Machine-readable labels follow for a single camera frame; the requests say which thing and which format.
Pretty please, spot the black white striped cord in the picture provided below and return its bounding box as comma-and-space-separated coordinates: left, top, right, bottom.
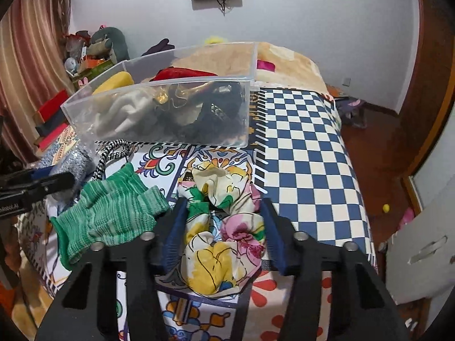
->
92, 140, 133, 182

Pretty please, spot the purple stool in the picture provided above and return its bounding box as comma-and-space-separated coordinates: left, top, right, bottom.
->
335, 97, 367, 129

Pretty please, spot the red box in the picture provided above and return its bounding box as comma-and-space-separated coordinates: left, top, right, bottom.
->
33, 90, 72, 123

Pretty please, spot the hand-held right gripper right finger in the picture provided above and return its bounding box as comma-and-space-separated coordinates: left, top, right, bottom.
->
233, 198, 409, 341

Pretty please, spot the colourful patterned bed cover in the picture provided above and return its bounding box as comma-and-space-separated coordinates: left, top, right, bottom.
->
16, 128, 342, 341

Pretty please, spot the beige blanket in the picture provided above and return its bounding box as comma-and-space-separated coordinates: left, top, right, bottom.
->
170, 42, 329, 95

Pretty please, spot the dark purple glove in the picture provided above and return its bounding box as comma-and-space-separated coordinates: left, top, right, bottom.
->
141, 38, 176, 57

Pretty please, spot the red cloth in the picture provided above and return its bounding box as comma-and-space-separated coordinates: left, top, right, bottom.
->
152, 67, 218, 82

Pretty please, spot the grey green plush dinosaur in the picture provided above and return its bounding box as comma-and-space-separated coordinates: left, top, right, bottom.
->
88, 26, 131, 65

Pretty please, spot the floral fabric scrunchie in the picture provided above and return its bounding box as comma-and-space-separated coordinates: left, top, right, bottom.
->
177, 161, 268, 298

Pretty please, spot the clear plastic storage bin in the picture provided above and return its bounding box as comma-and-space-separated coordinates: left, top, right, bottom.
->
60, 42, 258, 148

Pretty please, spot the blue grey knitted sock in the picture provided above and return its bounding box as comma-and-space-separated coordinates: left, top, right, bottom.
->
44, 147, 94, 201

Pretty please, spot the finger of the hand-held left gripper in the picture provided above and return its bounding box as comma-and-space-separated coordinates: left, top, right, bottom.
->
0, 168, 55, 187
14, 172, 76, 200

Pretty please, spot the black cloth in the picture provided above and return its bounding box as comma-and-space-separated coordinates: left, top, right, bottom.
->
153, 82, 247, 143

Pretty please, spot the brown wooden door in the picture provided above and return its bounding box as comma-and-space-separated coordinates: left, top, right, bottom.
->
398, 0, 455, 185

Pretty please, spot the blue white checkered mat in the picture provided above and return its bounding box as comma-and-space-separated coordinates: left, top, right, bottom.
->
248, 87, 374, 269

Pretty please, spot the yellow soft cloth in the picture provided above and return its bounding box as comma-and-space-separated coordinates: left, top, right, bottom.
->
92, 71, 135, 95

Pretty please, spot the white cabinet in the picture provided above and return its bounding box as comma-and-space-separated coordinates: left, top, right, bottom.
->
384, 199, 455, 306

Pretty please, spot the striped pink curtain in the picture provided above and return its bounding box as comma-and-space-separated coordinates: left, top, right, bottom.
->
0, 0, 73, 166

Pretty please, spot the white cloth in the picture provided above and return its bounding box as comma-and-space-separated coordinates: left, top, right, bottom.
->
90, 88, 159, 139

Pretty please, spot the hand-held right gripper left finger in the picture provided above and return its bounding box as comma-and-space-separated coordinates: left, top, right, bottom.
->
34, 197, 189, 341

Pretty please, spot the pink toy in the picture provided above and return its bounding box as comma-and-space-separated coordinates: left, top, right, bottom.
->
397, 207, 416, 231

